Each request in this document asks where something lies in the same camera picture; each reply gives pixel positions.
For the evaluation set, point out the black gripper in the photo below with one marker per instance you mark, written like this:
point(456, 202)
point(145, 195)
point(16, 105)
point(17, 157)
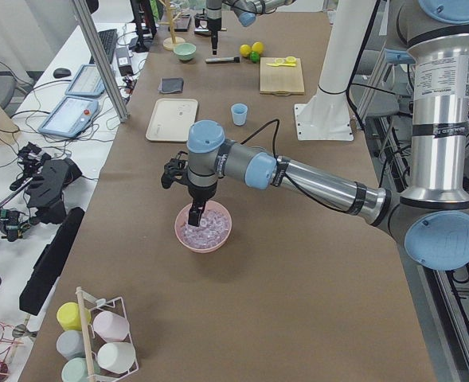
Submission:
point(200, 193)
point(214, 25)

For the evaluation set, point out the pile of clear ice cubes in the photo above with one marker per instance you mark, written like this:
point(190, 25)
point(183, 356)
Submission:
point(213, 229)

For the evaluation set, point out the light blue plastic cup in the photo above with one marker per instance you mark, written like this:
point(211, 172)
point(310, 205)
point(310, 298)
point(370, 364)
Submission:
point(239, 113)

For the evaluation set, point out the pink cup in rack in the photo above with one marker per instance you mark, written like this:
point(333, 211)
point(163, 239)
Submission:
point(111, 327)

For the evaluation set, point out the yellow cup in rack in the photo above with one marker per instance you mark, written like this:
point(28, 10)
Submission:
point(68, 316)

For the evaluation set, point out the white cup in rack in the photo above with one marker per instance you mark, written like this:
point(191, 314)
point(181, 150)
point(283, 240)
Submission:
point(116, 357)

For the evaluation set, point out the grey cup in rack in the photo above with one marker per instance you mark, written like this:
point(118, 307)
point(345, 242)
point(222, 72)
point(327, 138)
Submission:
point(70, 344)

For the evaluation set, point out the green cup in rack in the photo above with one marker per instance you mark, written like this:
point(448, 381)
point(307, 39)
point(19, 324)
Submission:
point(75, 370)

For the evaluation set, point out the pink bowl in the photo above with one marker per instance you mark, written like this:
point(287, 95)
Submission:
point(182, 219)

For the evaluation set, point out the steel muddler black tip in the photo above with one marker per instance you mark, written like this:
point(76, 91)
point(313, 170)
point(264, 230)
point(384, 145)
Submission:
point(222, 60)

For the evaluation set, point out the mint green bowl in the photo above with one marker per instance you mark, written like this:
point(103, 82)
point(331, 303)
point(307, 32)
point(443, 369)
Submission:
point(185, 51)

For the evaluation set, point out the lower whole yellow lemon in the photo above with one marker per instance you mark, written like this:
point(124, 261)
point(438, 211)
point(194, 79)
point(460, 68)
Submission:
point(245, 50)

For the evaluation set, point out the whole yellow lemon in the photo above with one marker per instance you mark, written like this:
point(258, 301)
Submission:
point(258, 47)
point(245, 50)

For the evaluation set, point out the black glass tray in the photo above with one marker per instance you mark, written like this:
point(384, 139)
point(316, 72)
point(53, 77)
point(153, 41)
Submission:
point(182, 23)

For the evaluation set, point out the upper whole yellow lemon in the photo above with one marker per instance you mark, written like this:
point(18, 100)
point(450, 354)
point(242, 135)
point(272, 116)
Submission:
point(258, 47)

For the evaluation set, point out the green lime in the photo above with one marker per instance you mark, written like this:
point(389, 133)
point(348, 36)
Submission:
point(254, 57)

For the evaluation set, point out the wooden glass holder stand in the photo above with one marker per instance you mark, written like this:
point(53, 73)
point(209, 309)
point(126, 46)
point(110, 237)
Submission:
point(173, 13)

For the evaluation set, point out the grey folded cloth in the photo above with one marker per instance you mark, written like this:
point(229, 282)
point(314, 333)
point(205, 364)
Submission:
point(171, 85)

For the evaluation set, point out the yellow plastic knife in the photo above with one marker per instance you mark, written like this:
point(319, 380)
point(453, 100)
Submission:
point(281, 64)

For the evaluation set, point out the wooden cutting board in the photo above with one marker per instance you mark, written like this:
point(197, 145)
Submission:
point(279, 81)

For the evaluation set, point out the cream rabbit tray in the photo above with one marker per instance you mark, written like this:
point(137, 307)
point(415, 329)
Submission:
point(171, 120)

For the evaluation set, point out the blue teach pendant far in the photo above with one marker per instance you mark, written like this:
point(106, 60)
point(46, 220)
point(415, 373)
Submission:
point(86, 83)

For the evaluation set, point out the blue teach pendant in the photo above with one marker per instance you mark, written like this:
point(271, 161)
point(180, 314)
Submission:
point(86, 83)
point(70, 117)

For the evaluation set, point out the blue teach pendant near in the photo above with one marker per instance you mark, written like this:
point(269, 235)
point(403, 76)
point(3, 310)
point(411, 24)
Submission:
point(70, 117)

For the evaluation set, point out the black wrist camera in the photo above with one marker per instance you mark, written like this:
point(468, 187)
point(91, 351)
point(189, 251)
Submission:
point(175, 170)
point(201, 26)

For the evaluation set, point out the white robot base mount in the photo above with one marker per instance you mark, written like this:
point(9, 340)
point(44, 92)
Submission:
point(326, 115)

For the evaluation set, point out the white wire cup rack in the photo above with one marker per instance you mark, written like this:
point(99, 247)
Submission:
point(89, 307)

